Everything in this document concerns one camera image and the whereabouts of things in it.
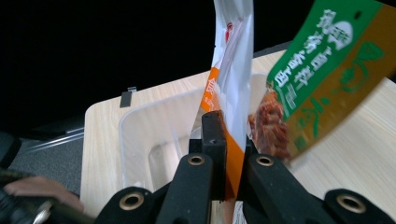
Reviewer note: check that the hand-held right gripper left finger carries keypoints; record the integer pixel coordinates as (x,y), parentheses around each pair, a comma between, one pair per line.
(214,149)

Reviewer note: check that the black clip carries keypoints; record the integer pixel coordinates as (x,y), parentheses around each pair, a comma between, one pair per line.
(127,99)

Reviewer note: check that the clear plastic container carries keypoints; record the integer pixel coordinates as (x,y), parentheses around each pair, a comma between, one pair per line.
(149,133)

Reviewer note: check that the green seasoning packet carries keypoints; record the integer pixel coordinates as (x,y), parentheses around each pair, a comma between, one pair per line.
(330,71)

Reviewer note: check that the orange and clear powder packet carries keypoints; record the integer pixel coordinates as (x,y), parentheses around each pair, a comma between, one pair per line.
(236,62)

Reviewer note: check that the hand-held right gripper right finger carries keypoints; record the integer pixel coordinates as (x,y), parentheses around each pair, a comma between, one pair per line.
(250,146)

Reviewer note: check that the metal rod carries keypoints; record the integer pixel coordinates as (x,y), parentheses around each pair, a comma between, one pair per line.
(59,140)

